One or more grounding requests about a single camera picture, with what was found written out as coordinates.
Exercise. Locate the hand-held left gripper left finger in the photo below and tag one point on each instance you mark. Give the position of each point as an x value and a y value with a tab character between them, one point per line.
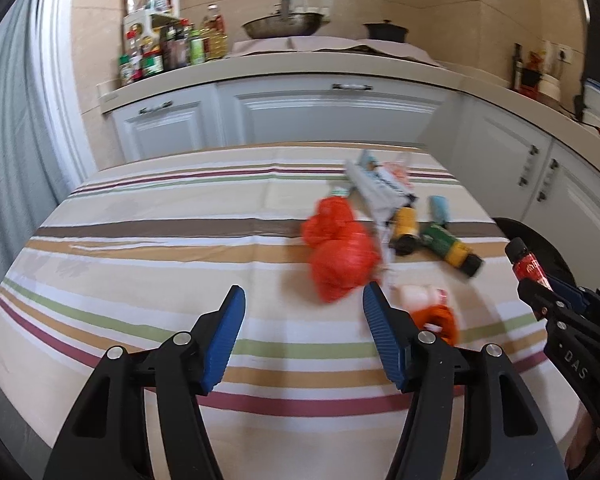
227	330

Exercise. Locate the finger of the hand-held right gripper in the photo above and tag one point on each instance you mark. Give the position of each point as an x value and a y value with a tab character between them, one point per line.
536	296
565	290

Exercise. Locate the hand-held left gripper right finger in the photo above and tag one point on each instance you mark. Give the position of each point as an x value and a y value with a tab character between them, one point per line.
380	330

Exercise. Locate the red bottle with black cap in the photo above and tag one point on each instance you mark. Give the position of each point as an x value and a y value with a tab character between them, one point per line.
527	267

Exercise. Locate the red plastic bag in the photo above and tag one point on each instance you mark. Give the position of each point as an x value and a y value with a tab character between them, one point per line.
340	255

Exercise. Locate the silver snack packet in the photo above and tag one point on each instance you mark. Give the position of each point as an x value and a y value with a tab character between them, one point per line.
375	185

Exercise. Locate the small white pink bottle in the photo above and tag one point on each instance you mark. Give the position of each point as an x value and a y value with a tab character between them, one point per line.
420	296

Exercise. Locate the striped tablecloth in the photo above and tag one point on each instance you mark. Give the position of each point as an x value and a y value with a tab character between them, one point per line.
180	260

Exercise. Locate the narrow white cabinet door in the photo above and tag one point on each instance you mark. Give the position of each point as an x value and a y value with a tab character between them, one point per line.
165	130
575	195
495	150

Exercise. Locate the green bottle with yellow label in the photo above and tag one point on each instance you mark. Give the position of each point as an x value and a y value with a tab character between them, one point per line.
442	242

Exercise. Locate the yellow bottle with black cap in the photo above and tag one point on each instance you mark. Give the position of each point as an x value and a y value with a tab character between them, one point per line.
405	225

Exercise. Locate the light blue tube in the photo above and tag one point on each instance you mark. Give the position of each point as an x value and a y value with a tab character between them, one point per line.
438	207

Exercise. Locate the small green white sachet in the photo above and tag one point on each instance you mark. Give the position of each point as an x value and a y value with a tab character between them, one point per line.
341	191

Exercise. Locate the clear red printed wrapper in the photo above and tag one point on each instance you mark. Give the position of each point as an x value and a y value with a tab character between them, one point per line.
399	172

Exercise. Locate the red black kitchen item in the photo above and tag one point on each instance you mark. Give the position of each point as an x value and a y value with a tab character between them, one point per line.
531	80

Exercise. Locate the wide white cabinet door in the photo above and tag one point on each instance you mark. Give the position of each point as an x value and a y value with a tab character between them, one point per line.
330	115

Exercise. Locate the beige kitchen countertop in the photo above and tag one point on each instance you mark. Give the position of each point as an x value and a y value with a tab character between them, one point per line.
280	67

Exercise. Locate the grey curtain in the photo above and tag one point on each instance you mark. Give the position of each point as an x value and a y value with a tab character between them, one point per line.
15	160

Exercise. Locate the cluster of condiment bottles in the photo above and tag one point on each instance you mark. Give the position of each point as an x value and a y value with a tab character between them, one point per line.
152	57

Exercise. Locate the beige stove cover cloth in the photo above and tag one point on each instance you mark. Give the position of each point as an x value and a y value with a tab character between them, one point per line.
320	44

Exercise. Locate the large cooking oil jug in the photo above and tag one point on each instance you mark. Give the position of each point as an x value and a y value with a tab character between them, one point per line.
215	35

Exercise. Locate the black cooking pot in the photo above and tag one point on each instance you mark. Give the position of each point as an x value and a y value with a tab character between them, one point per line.
386	31

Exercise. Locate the metal wok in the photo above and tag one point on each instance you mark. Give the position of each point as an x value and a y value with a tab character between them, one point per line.
285	27

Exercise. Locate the white shelf rack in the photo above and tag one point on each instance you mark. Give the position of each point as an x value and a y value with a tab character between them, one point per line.
135	20

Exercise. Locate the metal spatula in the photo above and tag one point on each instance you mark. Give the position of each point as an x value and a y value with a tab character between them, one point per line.
285	5

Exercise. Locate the white wall socket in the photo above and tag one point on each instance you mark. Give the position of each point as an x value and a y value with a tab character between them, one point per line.
563	54

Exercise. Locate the white door frame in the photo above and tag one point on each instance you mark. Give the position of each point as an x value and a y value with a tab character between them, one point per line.
65	85

